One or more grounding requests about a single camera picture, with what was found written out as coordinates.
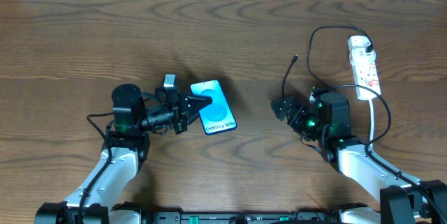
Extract black USB charging cable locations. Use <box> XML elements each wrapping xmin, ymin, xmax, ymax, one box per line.
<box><xmin>281</xmin><ymin>25</ymin><xmax>374</xmax><ymax>101</ymax></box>

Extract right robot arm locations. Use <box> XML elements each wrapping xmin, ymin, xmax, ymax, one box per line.
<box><xmin>271</xmin><ymin>91</ymin><xmax>446</xmax><ymax>223</ymax></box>

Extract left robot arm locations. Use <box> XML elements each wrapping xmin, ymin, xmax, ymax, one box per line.
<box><xmin>34</xmin><ymin>84</ymin><xmax>212</xmax><ymax>223</ymax></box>

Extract white power strip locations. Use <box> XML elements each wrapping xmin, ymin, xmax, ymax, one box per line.
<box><xmin>352</xmin><ymin>62</ymin><xmax>381</xmax><ymax>100</ymax></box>

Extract blue Galaxy smartphone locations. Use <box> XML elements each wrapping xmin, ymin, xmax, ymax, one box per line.
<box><xmin>190</xmin><ymin>80</ymin><xmax>237</xmax><ymax>135</ymax></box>

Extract white USB charger adapter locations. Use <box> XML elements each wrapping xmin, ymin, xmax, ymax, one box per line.
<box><xmin>348</xmin><ymin>36</ymin><xmax>376</xmax><ymax>66</ymax></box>

